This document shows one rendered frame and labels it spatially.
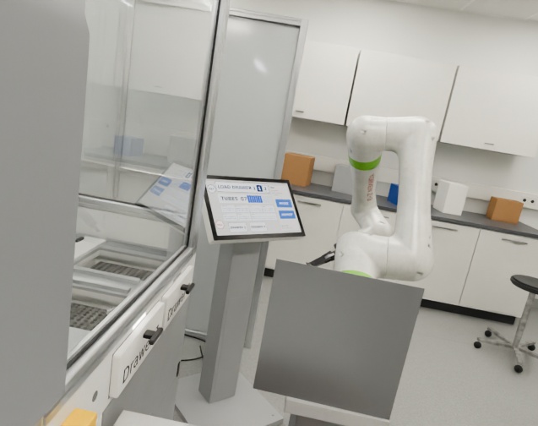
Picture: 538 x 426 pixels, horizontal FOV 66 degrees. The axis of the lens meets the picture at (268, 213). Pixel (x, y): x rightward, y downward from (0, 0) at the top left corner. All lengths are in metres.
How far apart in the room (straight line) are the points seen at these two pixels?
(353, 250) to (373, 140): 0.37
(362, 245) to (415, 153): 0.33
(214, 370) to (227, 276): 0.50
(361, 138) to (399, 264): 0.42
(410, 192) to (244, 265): 0.97
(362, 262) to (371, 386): 0.34
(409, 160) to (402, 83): 2.88
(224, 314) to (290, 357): 0.94
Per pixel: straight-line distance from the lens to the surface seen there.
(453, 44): 4.76
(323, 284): 1.08
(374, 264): 1.28
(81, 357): 0.90
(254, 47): 2.56
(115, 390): 1.06
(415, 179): 1.35
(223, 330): 2.12
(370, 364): 1.18
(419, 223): 1.31
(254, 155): 2.53
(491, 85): 4.45
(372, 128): 1.40
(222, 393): 2.35
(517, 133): 4.54
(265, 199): 1.98
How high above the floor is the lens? 1.48
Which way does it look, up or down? 12 degrees down
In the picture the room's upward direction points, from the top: 10 degrees clockwise
